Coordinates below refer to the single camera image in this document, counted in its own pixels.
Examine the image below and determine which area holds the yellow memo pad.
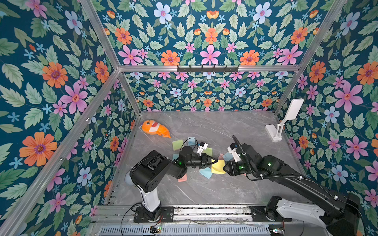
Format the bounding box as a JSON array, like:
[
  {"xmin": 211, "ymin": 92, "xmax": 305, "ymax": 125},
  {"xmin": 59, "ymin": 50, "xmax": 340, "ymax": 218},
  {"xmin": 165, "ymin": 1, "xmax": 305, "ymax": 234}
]
[{"xmin": 211, "ymin": 160, "xmax": 226, "ymax": 175}]

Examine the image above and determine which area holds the white phone stand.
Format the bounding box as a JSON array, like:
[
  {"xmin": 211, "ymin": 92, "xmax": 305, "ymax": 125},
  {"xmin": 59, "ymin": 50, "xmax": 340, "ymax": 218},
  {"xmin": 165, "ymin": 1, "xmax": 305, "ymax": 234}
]
[{"xmin": 265, "ymin": 98, "xmax": 304, "ymax": 142}]

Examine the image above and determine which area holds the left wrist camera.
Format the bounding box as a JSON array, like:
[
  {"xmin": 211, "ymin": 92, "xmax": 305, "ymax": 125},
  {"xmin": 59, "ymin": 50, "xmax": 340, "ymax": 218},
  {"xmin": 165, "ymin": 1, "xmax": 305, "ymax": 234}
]
[{"xmin": 197, "ymin": 142, "xmax": 208, "ymax": 156}]

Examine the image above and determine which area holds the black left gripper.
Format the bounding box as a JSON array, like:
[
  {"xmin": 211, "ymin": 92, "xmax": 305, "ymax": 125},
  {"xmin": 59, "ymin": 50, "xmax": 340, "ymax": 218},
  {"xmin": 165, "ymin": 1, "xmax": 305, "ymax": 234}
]
[{"xmin": 183, "ymin": 154, "xmax": 217, "ymax": 170}]

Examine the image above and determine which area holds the torn green memo page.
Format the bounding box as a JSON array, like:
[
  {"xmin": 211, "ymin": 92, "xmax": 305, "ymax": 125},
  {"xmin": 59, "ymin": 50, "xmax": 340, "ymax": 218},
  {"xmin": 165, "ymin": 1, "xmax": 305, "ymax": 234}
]
[{"xmin": 172, "ymin": 140, "xmax": 184, "ymax": 150}]

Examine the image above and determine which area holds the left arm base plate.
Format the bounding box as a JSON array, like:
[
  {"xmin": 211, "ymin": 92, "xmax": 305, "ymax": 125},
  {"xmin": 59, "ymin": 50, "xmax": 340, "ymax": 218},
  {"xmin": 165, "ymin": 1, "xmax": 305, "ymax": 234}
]
[{"xmin": 133, "ymin": 206, "xmax": 174, "ymax": 223}]

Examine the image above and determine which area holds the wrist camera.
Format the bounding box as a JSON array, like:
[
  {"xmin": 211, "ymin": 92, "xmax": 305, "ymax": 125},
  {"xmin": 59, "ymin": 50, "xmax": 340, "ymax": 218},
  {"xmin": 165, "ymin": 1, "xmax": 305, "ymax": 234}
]
[
  {"xmin": 197, "ymin": 142, "xmax": 208, "ymax": 156},
  {"xmin": 227, "ymin": 143, "xmax": 242, "ymax": 162}
]

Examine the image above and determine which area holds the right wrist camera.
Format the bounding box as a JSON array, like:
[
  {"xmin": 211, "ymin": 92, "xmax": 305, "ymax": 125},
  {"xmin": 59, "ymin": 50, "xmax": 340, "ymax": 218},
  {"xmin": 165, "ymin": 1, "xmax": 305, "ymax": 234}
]
[{"xmin": 227, "ymin": 143, "xmax": 242, "ymax": 162}]

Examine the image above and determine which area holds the green memo pad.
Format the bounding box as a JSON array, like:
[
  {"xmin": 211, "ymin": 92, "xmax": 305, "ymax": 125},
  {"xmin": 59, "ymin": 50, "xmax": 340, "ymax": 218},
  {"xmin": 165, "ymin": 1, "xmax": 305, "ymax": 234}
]
[{"xmin": 203, "ymin": 147, "xmax": 213, "ymax": 157}]

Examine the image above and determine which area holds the large blue memo pad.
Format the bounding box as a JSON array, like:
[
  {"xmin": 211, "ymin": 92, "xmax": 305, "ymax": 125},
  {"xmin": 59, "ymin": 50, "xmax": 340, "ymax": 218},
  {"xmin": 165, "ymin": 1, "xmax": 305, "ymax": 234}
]
[{"xmin": 199, "ymin": 167, "xmax": 213, "ymax": 179}]

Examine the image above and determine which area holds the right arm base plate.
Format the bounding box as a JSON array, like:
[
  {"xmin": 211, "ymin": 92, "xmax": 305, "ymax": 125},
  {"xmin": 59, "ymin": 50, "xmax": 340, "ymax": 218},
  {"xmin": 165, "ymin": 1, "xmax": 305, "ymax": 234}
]
[{"xmin": 249, "ymin": 206, "xmax": 293, "ymax": 222}]

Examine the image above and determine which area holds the orange clownfish plush toy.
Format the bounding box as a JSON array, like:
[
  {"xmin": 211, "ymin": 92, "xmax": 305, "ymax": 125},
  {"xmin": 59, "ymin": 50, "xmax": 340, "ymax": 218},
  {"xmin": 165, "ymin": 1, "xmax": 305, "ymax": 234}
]
[{"xmin": 141, "ymin": 120, "xmax": 171, "ymax": 138}]

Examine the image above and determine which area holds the torn pink memo page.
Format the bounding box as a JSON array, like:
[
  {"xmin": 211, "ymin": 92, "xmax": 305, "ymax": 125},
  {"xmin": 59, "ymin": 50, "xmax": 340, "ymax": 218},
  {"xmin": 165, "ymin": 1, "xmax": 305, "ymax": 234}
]
[{"xmin": 178, "ymin": 174, "xmax": 187, "ymax": 183}]

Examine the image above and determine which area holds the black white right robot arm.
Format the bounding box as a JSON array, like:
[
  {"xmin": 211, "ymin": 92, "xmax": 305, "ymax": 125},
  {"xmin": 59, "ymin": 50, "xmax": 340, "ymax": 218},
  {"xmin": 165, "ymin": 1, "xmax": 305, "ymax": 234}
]
[{"xmin": 223, "ymin": 136, "xmax": 362, "ymax": 236}]

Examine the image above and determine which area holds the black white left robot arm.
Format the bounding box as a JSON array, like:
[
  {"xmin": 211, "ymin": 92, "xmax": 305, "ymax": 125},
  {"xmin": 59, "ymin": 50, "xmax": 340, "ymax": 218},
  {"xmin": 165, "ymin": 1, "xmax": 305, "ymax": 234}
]
[{"xmin": 129, "ymin": 146, "xmax": 218, "ymax": 222}]

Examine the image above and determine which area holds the small blue memo pad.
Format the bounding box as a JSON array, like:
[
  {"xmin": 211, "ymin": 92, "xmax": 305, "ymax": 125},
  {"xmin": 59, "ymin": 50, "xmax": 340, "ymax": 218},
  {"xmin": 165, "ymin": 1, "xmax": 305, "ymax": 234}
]
[{"xmin": 223, "ymin": 152, "xmax": 234, "ymax": 162}]

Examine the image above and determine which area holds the black hook rail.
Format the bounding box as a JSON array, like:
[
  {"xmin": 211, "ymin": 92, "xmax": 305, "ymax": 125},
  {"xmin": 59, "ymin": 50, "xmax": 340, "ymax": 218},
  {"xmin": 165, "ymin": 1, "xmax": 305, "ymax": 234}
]
[{"xmin": 176, "ymin": 65, "xmax": 239, "ymax": 73}]

